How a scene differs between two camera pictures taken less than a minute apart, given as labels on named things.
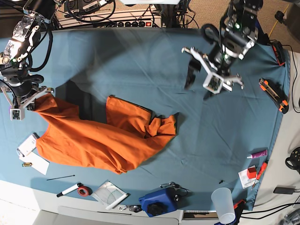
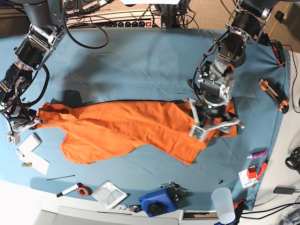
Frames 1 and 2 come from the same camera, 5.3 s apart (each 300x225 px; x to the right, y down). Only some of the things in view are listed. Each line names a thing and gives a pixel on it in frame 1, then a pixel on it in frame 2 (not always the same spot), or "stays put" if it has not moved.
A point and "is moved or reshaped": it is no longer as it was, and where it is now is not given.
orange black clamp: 279,53 stays put
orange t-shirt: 131,132 is moved or reshaped
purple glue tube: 263,153 stays put
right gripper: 214,80 → 210,114
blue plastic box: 164,200 stays put
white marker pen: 71,189 stays put
